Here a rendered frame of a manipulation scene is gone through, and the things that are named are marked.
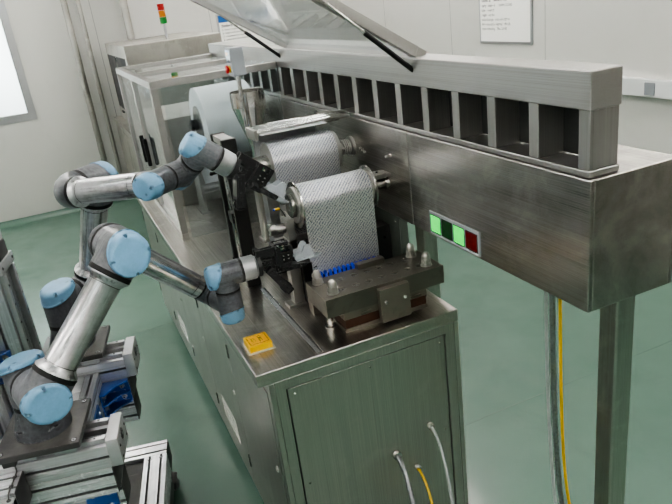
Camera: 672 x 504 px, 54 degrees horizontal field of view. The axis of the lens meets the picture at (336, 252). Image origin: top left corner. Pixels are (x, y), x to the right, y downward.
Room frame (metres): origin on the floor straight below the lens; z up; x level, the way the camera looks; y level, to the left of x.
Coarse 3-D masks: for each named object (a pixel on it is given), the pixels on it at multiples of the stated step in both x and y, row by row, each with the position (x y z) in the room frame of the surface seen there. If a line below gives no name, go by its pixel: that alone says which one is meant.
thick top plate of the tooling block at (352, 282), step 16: (400, 256) 1.97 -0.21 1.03; (416, 256) 1.95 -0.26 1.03; (352, 272) 1.89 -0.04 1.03; (368, 272) 1.87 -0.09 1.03; (384, 272) 1.86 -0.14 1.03; (400, 272) 1.84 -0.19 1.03; (416, 272) 1.83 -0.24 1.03; (432, 272) 1.84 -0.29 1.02; (320, 288) 1.80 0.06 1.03; (352, 288) 1.77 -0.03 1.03; (368, 288) 1.76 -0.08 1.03; (416, 288) 1.82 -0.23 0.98; (320, 304) 1.76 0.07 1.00; (336, 304) 1.72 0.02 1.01; (352, 304) 1.74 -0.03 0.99; (368, 304) 1.76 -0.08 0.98
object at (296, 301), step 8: (288, 216) 2.00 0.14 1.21; (280, 224) 1.98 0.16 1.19; (288, 224) 1.97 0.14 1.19; (280, 232) 1.96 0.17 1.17; (288, 232) 1.96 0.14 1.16; (280, 240) 1.97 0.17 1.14; (288, 240) 1.96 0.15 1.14; (296, 240) 1.97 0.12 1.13; (288, 272) 1.99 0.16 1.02; (296, 272) 1.97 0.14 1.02; (296, 280) 1.97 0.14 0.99; (296, 288) 1.97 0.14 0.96; (296, 296) 1.97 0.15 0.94; (304, 296) 1.98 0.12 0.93; (288, 304) 1.97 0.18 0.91; (296, 304) 1.96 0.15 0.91; (304, 304) 1.97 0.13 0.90
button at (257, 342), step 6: (252, 336) 1.75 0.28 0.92; (258, 336) 1.75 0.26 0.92; (264, 336) 1.74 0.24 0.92; (246, 342) 1.72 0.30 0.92; (252, 342) 1.71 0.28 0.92; (258, 342) 1.71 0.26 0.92; (264, 342) 1.71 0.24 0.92; (270, 342) 1.71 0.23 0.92; (252, 348) 1.69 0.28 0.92; (258, 348) 1.70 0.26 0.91; (264, 348) 1.70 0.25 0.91
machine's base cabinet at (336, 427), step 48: (192, 336) 2.91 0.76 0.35; (432, 336) 1.77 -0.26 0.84; (240, 384) 1.95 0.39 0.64; (288, 384) 1.60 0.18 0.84; (336, 384) 1.65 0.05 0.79; (384, 384) 1.71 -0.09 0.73; (432, 384) 1.77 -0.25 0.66; (240, 432) 2.15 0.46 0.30; (288, 432) 1.59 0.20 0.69; (336, 432) 1.64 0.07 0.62; (384, 432) 1.70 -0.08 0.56; (432, 432) 1.76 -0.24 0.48; (288, 480) 1.58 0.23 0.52; (336, 480) 1.63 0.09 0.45; (384, 480) 1.69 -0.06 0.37; (432, 480) 1.76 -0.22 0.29
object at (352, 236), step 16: (368, 208) 1.99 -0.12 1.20; (320, 224) 1.93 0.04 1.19; (336, 224) 1.95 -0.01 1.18; (352, 224) 1.97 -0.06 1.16; (368, 224) 1.99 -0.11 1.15; (320, 240) 1.92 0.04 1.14; (336, 240) 1.94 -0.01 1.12; (352, 240) 1.96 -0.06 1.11; (368, 240) 1.98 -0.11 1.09; (320, 256) 1.92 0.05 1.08; (336, 256) 1.94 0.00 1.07; (352, 256) 1.96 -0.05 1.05; (368, 256) 1.98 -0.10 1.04
